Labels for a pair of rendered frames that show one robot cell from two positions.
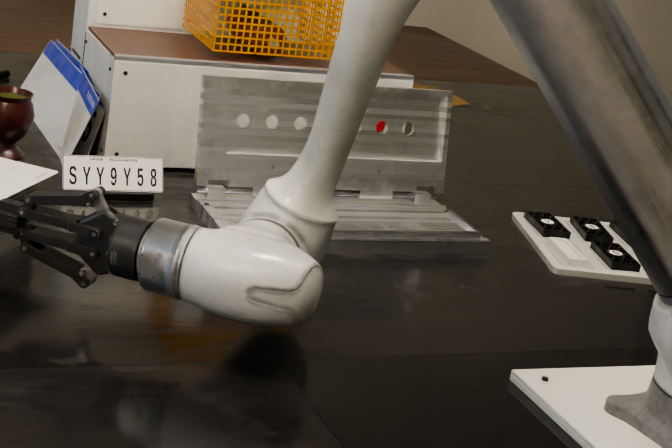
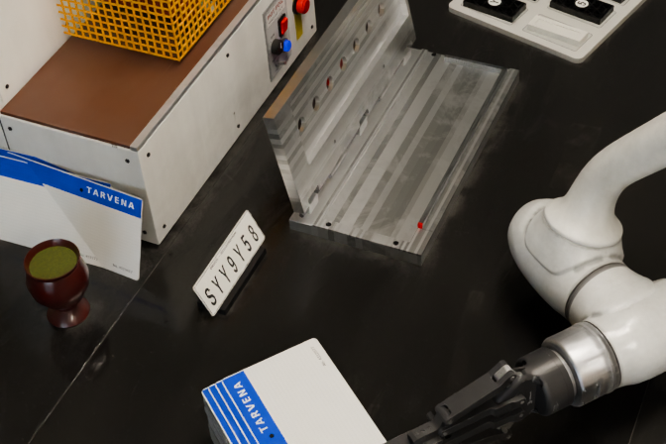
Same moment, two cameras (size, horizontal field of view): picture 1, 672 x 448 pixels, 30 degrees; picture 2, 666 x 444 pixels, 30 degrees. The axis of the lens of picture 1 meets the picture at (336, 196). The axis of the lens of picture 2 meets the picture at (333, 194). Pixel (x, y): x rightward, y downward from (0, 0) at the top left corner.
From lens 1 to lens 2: 1.43 m
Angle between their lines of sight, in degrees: 41
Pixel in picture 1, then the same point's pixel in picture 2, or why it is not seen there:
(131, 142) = (169, 204)
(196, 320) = not seen: hidden behind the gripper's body
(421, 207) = (417, 67)
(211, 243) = (634, 339)
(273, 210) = (594, 254)
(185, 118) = (193, 143)
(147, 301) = not seen: hidden behind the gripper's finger
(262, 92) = (302, 86)
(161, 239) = (593, 367)
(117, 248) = (558, 399)
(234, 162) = (315, 166)
